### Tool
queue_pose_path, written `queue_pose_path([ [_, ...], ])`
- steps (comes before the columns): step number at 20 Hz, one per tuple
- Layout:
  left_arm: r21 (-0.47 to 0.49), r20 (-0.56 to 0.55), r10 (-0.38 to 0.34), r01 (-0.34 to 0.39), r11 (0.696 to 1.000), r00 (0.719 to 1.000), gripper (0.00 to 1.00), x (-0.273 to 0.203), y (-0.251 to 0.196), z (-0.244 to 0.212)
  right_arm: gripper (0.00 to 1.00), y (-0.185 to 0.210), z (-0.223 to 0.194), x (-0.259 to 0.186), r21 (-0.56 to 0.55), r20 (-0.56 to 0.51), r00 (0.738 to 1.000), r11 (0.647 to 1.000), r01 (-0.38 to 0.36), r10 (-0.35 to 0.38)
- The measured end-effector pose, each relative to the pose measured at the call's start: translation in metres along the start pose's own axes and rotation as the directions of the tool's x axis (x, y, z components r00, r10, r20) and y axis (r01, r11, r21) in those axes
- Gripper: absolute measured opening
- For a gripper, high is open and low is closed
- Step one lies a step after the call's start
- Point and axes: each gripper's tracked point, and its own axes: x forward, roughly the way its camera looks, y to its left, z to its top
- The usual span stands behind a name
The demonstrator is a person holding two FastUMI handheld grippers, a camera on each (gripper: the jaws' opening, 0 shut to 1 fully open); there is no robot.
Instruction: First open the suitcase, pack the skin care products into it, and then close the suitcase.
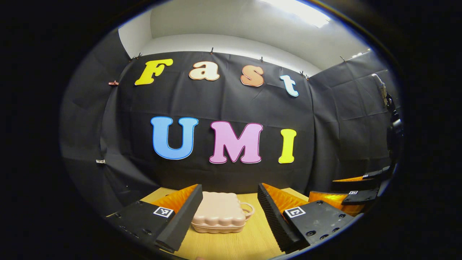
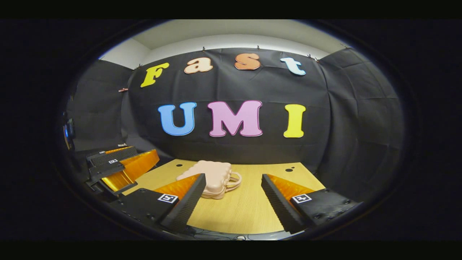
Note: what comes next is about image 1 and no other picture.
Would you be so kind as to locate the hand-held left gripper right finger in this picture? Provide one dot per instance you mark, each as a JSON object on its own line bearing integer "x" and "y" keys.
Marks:
{"x": 272, "y": 213}

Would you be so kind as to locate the black backdrop cloth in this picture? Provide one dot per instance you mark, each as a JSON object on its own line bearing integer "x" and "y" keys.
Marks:
{"x": 223, "y": 104}

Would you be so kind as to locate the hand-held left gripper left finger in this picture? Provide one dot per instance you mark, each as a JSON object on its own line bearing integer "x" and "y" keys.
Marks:
{"x": 186, "y": 213}

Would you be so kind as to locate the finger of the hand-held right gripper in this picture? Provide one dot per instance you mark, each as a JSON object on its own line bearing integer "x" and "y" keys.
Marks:
{"x": 361, "y": 184}
{"x": 361, "y": 196}

